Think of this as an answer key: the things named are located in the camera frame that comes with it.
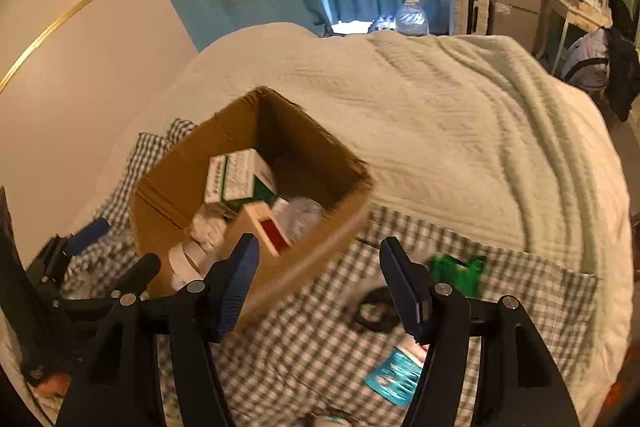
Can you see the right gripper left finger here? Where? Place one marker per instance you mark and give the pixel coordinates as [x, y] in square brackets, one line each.
[117, 383]

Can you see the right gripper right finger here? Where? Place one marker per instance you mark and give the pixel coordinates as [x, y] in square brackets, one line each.
[518, 382]

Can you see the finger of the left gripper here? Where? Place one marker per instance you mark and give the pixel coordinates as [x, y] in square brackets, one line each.
[51, 263]
[127, 290]

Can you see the white tape roll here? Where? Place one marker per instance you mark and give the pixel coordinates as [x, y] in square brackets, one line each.
[185, 261]

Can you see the white paper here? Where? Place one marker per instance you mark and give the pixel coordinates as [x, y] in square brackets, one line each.
[208, 227]

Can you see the green snack packet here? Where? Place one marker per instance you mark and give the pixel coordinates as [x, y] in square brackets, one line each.
[463, 276]

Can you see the small brown cardboard box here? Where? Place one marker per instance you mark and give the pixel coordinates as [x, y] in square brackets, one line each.
[255, 218]

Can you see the teal sachet packet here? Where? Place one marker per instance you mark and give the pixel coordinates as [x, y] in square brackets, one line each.
[396, 378]

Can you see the white green medicine box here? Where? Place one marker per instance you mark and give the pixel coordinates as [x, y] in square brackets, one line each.
[238, 178]

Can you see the black round object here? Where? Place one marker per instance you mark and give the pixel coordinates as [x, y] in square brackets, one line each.
[376, 312]

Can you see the clear plastic bottle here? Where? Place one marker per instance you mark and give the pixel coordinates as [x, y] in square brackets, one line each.
[296, 216]

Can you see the person's left hand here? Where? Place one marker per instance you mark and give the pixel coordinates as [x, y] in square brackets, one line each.
[55, 385]

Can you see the grey white checkered cloth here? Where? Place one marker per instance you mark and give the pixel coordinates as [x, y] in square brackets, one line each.
[304, 357]

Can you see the pale green knitted blanket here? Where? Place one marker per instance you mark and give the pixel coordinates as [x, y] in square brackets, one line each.
[472, 147]

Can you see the dark clothes on chair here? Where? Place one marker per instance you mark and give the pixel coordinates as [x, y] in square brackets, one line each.
[605, 65]

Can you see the clear water jug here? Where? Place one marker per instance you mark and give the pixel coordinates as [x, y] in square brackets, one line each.
[411, 19]

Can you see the white dressing table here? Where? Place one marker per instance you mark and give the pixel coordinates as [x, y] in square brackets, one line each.
[586, 19]

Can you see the white suitcase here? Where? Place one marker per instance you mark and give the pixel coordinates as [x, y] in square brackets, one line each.
[468, 17]

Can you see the grey cabinet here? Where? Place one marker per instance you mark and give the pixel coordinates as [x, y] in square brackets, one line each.
[517, 19]

